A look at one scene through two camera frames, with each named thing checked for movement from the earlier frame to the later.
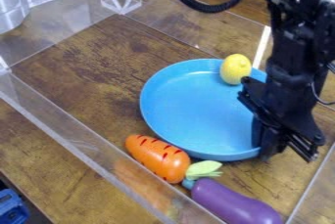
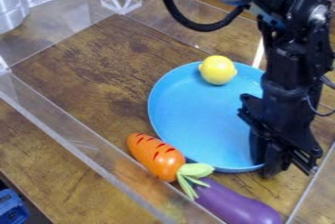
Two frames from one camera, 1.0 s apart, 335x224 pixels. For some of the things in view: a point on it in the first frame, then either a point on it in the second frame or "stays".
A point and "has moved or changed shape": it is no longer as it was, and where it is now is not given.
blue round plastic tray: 195,111 has moved or changed shape
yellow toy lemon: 235,67 -> 218,69
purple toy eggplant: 233,206 stays
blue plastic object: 14,211 stays
